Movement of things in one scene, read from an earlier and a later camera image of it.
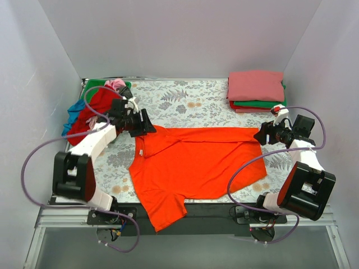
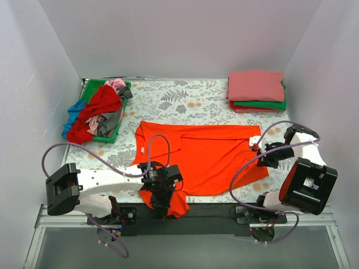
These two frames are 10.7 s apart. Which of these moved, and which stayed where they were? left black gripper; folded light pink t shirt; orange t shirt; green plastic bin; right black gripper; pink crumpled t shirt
Moved: left black gripper; right black gripper
Stayed: green plastic bin; folded light pink t shirt; pink crumpled t shirt; orange t shirt
